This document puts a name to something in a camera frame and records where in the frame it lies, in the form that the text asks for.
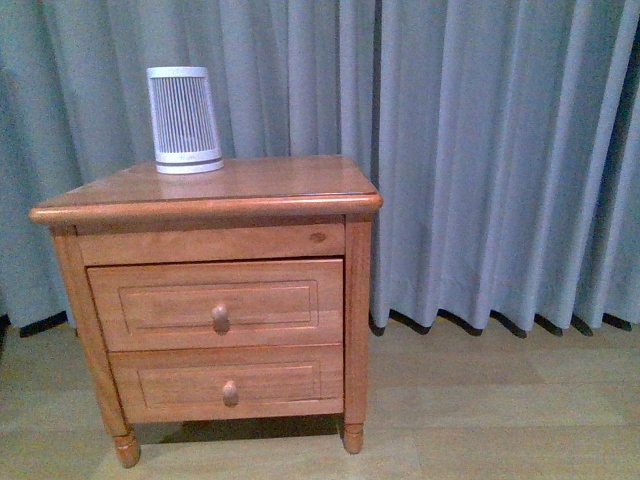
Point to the wooden drawer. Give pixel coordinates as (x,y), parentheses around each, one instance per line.
(208,305)
(229,383)

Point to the white ribbed air purifier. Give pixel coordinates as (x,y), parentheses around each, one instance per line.
(185,134)

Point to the grey curtain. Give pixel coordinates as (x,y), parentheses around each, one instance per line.
(503,135)

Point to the wooden nightstand frame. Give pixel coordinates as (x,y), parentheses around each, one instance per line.
(251,210)

